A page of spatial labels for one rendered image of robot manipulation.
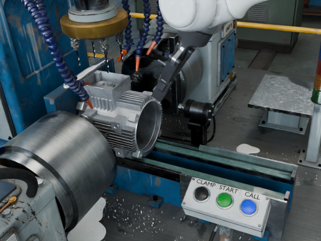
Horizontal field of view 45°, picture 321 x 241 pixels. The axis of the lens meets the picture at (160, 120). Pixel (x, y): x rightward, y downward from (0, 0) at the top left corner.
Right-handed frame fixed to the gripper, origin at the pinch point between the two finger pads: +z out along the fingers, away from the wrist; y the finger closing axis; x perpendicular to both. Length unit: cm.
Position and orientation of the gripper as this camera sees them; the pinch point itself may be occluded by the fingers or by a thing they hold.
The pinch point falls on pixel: (162, 88)
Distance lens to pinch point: 98.1
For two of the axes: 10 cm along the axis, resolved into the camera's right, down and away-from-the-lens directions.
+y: -4.4, 5.0, -7.5
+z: -4.0, 6.4, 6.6
